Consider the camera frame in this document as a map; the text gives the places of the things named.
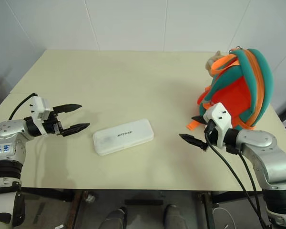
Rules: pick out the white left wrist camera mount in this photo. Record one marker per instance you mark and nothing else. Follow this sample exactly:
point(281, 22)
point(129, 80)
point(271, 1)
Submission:
point(39, 106)

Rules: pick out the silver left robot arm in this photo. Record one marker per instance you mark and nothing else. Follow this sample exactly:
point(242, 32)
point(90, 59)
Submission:
point(7, 130)

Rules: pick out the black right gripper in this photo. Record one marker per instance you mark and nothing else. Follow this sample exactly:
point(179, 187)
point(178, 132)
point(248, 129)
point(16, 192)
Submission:
point(214, 138)

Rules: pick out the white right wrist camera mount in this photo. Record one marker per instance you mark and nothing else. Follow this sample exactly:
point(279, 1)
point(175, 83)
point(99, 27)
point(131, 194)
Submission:
point(219, 117)

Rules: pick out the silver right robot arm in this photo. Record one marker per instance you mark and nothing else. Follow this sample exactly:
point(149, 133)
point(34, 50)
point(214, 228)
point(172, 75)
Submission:
point(261, 142)

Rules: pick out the white rectangular case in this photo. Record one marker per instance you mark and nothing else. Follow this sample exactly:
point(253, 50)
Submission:
point(124, 137)

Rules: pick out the beige plush charm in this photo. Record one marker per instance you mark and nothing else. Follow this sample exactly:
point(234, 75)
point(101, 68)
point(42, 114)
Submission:
point(213, 62)

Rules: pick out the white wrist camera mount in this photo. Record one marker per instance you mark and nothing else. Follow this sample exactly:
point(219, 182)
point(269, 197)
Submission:
point(39, 106)
point(219, 117)

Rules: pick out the dark rounded foot shape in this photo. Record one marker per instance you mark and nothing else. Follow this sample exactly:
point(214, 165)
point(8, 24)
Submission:
point(172, 215)
point(115, 218)

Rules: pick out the teal and orange backpack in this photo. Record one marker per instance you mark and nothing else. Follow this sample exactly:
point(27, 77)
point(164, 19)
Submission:
point(231, 93)

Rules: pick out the small white floor object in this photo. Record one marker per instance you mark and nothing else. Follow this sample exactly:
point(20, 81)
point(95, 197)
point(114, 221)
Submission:
point(90, 198)

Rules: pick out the black flat floor bar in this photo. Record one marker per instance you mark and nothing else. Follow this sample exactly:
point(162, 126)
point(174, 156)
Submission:
point(143, 202)

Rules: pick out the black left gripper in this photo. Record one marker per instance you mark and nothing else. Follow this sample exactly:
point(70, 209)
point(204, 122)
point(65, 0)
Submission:
point(52, 126)

